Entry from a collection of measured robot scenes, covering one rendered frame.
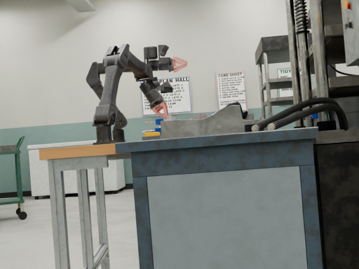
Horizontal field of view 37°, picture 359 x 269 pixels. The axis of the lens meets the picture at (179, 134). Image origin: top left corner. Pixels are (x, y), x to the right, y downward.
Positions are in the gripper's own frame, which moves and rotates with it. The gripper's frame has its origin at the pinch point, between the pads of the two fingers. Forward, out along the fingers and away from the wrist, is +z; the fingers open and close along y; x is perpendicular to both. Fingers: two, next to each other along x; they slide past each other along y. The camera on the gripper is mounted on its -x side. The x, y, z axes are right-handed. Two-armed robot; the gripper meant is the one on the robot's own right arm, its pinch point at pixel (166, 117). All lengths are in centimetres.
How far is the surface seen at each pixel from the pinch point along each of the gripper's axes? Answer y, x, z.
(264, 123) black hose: -39, -35, 29
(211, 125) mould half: -8.0, -16.0, 15.6
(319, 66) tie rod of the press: 4, -73, 21
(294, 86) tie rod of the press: 120, -74, 19
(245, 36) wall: 719, -133, -124
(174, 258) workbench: -68, 18, 50
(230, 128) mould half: -8.0, -22.4, 22.0
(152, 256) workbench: -68, 25, 45
